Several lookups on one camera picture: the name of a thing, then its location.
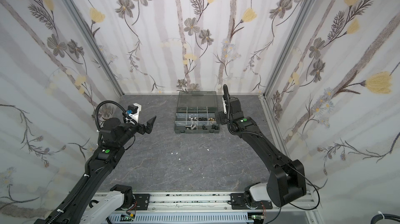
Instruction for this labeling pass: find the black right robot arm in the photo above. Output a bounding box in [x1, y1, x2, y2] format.
[219, 84, 321, 211]

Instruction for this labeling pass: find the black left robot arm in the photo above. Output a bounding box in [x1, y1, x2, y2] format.
[35, 101, 156, 224]

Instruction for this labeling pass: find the green plastic compartment organizer box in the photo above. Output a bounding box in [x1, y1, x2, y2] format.
[174, 91, 220, 134]

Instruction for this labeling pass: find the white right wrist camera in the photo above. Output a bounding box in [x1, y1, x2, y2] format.
[222, 97, 227, 114]

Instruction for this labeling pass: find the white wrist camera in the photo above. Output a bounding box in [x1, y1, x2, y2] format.
[222, 97, 227, 114]
[125, 103, 142, 125]

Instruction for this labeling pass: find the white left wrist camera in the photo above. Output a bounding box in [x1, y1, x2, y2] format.
[125, 103, 142, 125]

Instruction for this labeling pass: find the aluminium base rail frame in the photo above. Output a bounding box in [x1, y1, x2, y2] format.
[57, 190, 323, 224]

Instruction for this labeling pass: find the white slotted cable duct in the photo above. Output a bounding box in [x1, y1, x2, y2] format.
[108, 213, 254, 224]

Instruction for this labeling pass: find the black cable bottom right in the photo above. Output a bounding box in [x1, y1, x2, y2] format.
[370, 211, 400, 224]

